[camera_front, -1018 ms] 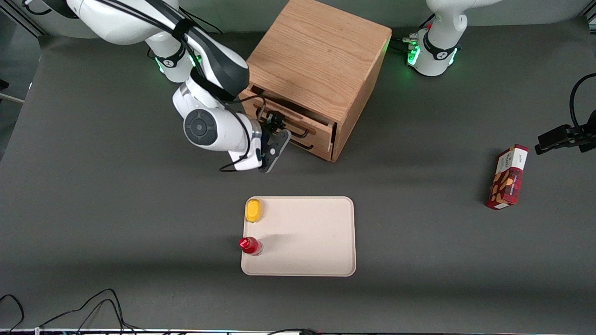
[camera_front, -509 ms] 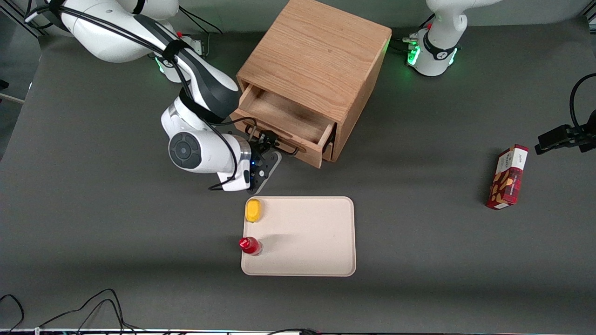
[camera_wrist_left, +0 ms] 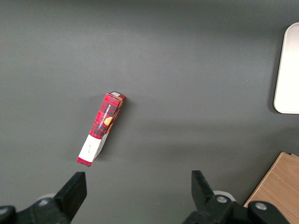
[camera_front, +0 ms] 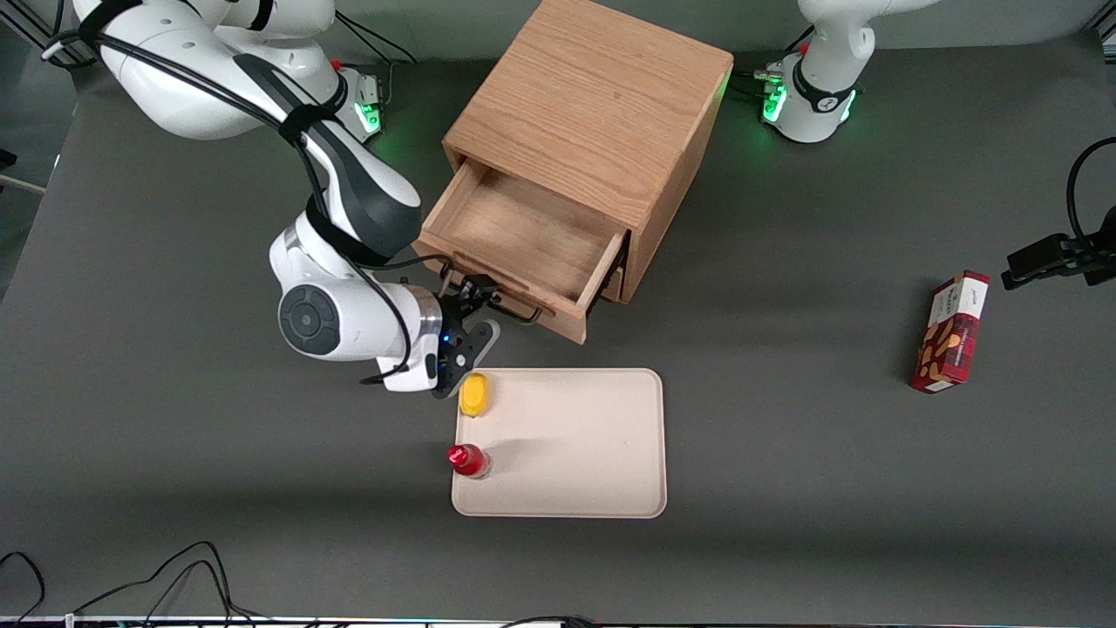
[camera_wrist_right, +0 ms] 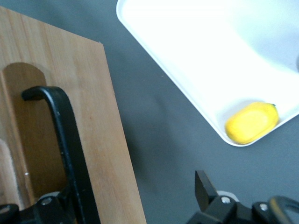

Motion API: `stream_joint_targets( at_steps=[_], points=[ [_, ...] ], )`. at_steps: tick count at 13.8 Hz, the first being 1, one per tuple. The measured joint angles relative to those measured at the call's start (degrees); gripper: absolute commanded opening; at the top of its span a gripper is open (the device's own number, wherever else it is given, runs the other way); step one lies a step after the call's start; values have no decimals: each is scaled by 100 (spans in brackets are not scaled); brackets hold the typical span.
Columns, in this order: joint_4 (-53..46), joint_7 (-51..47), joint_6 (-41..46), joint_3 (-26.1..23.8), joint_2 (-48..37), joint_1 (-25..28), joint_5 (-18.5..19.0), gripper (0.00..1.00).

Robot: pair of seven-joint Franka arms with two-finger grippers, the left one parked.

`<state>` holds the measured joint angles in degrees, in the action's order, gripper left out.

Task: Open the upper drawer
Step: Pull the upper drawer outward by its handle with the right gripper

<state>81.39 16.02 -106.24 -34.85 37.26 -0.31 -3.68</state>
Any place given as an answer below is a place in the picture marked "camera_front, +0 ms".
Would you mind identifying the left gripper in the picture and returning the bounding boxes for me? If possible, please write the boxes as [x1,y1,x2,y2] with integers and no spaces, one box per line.
[1001,205,1116,291]

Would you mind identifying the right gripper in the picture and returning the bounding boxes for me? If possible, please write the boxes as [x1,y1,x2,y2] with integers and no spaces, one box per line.
[377,274,503,400]

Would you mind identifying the wooden drawer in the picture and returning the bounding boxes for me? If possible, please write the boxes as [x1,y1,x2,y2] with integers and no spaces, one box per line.
[412,157,630,345]

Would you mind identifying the wooden drawer cabinet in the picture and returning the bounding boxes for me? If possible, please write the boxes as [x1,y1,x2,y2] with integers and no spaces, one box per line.
[442,0,734,304]

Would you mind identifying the yellow squeeze bottle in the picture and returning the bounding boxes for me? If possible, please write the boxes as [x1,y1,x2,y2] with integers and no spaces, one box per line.
[459,372,492,420]

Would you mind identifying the red plaid cookie box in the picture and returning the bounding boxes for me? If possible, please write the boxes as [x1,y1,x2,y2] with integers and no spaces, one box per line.
[909,270,991,395]

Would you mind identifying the red capped bottle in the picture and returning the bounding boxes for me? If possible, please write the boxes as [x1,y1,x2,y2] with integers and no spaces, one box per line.
[446,443,493,481]

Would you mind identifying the beige plastic tray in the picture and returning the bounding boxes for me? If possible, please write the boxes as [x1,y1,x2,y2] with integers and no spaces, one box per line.
[451,367,668,519]

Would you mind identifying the black looped gripper cable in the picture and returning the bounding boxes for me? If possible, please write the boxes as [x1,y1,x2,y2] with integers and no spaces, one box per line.
[1067,137,1116,249]

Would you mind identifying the black arm-mounted cable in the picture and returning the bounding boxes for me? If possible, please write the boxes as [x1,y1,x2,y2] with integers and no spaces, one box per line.
[44,0,419,385]

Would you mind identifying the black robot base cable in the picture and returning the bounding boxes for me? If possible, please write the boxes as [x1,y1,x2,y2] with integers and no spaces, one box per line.
[331,13,419,66]

